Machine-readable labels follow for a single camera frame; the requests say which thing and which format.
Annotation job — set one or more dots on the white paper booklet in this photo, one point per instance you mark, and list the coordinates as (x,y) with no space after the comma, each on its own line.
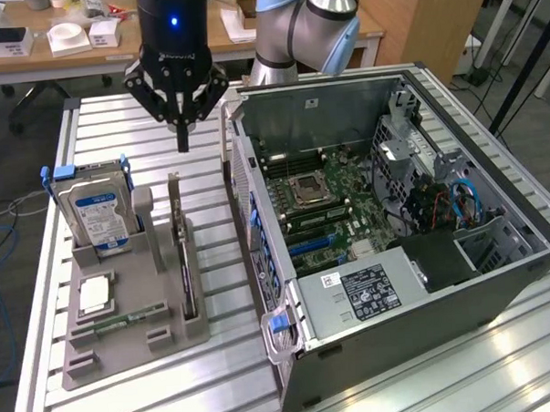
(237,27)

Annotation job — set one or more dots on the blue expansion slot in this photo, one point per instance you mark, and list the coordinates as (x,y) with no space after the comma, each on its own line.
(309,246)

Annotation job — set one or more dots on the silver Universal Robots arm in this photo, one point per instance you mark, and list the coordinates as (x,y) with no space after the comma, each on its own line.
(276,32)

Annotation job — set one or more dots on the white box with round insert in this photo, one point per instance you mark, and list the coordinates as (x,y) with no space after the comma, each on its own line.
(69,39)

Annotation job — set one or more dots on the metal disk bay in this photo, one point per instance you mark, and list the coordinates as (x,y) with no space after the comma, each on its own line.
(391,151)
(495,242)

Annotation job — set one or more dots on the green RAM stick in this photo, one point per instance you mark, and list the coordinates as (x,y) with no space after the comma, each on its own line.
(125,319)

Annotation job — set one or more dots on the white table frame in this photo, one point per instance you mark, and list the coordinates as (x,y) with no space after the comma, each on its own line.
(483,51)

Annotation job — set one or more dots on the installed RAM stick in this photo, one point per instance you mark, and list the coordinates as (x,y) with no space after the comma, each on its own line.
(316,218)

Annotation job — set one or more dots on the grey power supply unit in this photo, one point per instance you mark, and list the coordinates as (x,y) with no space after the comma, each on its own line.
(325,313)

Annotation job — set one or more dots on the grey cup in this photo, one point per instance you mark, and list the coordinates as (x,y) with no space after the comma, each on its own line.
(37,3)

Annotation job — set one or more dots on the green motherboard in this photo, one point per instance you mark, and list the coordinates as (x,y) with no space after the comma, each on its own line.
(362,211)

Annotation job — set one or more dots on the graphics card with metal bracket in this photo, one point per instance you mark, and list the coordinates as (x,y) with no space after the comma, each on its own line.
(186,264)

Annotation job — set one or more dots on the open black PC case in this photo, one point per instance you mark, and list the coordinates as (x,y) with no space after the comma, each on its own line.
(400,346)

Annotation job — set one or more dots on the hard disk in blue caddy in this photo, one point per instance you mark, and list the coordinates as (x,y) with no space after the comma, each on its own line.
(97,214)

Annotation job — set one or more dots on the black RAM slot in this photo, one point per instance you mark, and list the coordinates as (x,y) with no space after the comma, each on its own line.
(294,168)
(291,157)

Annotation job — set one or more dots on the white box with black lid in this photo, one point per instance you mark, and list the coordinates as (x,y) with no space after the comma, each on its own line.
(12,46)

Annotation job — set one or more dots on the blue card retainer clips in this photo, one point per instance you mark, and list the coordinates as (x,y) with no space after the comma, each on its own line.
(257,225)

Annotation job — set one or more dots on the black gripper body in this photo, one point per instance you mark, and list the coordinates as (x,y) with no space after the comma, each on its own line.
(174,41)

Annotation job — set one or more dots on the wooden desk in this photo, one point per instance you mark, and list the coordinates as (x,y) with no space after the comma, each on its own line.
(113,55)

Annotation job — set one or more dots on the silver chipset heatsink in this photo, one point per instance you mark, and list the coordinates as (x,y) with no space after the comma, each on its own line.
(363,248)

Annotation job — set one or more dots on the CPU socket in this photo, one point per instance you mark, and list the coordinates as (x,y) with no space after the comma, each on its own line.
(308,188)

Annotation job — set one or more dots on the wooden cabinet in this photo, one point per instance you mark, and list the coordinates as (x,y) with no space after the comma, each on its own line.
(431,26)

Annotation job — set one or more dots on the black floor box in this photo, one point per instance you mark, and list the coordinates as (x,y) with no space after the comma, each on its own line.
(479,77)

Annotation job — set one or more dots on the black slanted pole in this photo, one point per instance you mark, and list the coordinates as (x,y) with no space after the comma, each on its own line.
(525,88)

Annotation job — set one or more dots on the grey parts rack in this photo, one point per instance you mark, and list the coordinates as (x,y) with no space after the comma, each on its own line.
(136,276)

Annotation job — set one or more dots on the blue case latch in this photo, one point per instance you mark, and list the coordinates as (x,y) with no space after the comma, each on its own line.
(279,324)

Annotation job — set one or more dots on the silver CPU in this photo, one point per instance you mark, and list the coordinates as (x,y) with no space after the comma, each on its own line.
(94,293)

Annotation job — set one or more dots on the small white box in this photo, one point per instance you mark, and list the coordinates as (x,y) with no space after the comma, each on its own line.
(104,35)

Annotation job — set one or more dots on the black office chair base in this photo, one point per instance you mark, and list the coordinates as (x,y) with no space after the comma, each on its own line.
(28,100)

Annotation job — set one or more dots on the clear plastic bag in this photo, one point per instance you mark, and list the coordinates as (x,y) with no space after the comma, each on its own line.
(92,4)

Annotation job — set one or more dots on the cardboard box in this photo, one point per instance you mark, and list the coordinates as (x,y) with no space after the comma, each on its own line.
(247,2)

